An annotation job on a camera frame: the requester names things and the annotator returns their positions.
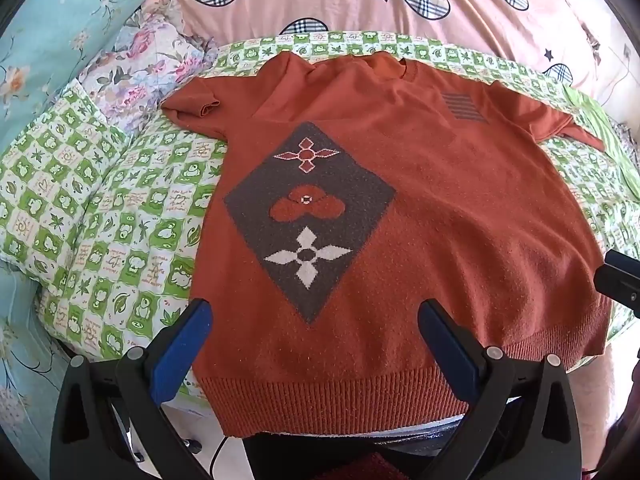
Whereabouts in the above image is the white pink floral pillow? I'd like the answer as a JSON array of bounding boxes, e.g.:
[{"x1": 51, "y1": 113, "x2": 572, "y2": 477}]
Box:
[{"x1": 77, "y1": 12, "x2": 221, "y2": 133}]

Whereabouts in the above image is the pink quilt with plaid hearts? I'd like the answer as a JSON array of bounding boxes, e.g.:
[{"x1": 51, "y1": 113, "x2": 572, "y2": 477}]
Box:
[{"x1": 155, "y1": 0, "x2": 633, "y2": 126}]

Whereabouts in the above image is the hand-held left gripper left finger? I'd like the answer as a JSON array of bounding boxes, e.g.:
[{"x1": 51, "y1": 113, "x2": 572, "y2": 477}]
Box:
[{"x1": 50, "y1": 298, "x2": 216, "y2": 480}]

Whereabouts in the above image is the orange knit sweater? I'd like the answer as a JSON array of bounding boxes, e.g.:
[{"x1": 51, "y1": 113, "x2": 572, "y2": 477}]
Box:
[{"x1": 161, "y1": 52, "x2": 613, "y2": 438}]

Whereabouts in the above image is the black cable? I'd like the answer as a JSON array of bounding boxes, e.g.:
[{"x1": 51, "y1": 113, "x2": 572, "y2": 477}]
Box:
[{"x1": 207, "y1": 435, "x2": 236, "y2": 480}]

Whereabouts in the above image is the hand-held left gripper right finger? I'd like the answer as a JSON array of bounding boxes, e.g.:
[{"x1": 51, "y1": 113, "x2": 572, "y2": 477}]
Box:
[{"x1": 417, "y1": 298, "x2": 592, "y2": 480}]

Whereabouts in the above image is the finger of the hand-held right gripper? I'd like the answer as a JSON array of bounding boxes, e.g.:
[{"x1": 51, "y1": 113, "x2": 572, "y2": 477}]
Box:
[{"x1": 592, "y1": 249, "x2": 640, "y2": 320}]

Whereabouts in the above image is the green checked frog-print pillow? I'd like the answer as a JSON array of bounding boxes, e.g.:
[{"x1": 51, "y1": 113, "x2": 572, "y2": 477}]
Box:
[{"x1": 0, "y1": 80, "x2": 133, "y2": 283}]

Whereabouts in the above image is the green checked frog-print blanket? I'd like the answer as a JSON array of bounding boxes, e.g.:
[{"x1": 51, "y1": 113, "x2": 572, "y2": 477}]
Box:
[{"x1": 37, "y1": 30, "x2": 640, "y2": 401}]

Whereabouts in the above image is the teal floral sheet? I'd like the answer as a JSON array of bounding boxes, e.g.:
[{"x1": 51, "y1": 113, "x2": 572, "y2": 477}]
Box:
[{"x1": 0, "y1": 0, "x2": 171, "y2": 441}]

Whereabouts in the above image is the dark red cloth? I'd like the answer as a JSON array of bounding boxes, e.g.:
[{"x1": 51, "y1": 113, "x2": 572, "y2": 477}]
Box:
[{"x1": 327, "y1": 452, "x2": 408, "y2": 480}]

